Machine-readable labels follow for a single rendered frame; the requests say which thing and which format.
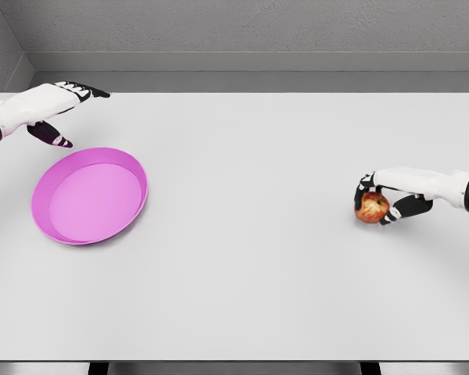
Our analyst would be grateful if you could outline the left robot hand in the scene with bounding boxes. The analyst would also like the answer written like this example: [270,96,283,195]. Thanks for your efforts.
[18,81,112,149]

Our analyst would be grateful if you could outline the pink round plate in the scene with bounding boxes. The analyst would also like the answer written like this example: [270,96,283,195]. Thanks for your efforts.
[30,146,149,247]

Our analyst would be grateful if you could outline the red yellow apple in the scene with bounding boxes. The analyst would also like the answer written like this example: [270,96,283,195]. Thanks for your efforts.
[354,190,391,224]

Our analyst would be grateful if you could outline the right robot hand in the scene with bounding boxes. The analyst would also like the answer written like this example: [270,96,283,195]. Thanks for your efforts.
[354,166,441,227]

